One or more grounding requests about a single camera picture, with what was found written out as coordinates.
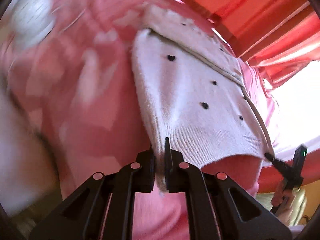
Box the pink sweater with black hearts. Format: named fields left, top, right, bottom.
left=132, top=4, right=274, bottom=190

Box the pink patterned bed blanket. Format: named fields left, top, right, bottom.
left=1, top=0, right=262, bottom=239

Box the orange curtain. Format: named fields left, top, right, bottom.
left=180, top=0, right=319, bottom=87

